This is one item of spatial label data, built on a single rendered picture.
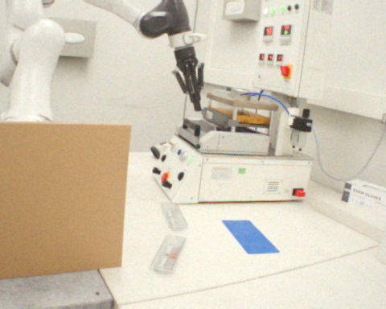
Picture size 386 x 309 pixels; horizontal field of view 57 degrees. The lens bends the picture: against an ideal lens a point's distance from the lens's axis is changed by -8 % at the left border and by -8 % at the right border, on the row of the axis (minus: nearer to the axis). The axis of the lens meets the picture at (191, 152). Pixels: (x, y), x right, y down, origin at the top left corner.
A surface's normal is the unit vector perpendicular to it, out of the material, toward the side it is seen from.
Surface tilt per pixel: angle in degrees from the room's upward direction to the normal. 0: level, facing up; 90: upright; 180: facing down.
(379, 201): 90
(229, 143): 90
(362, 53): 90
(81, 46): 90
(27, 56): 75
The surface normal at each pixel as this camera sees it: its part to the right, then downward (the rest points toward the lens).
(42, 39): 0.25, 0.30
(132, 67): 0.47, 0.25
